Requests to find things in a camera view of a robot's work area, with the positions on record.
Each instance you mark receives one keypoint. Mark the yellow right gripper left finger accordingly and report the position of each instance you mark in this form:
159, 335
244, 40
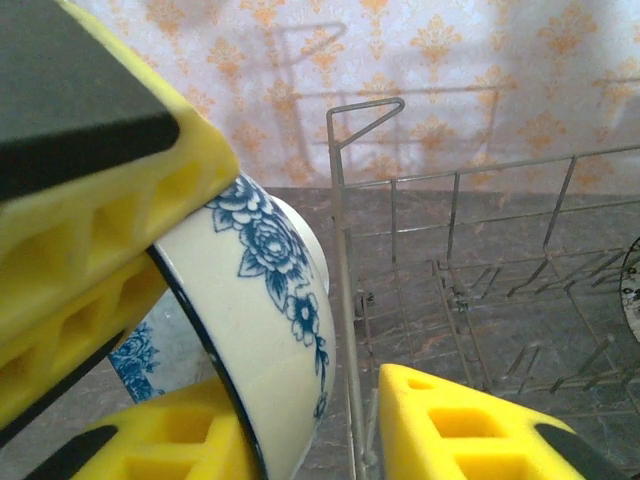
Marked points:
165, 440

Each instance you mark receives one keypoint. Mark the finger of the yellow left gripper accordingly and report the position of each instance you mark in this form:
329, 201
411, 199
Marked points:
75, 330
100, 200

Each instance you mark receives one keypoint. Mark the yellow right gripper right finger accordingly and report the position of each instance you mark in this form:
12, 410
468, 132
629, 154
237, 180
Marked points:
450, 440

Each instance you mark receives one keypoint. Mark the blue floral white bowl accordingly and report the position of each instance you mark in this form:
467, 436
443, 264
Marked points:
240, 320

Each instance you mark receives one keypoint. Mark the brown leaf pattern bowl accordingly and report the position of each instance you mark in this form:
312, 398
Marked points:
632, 295

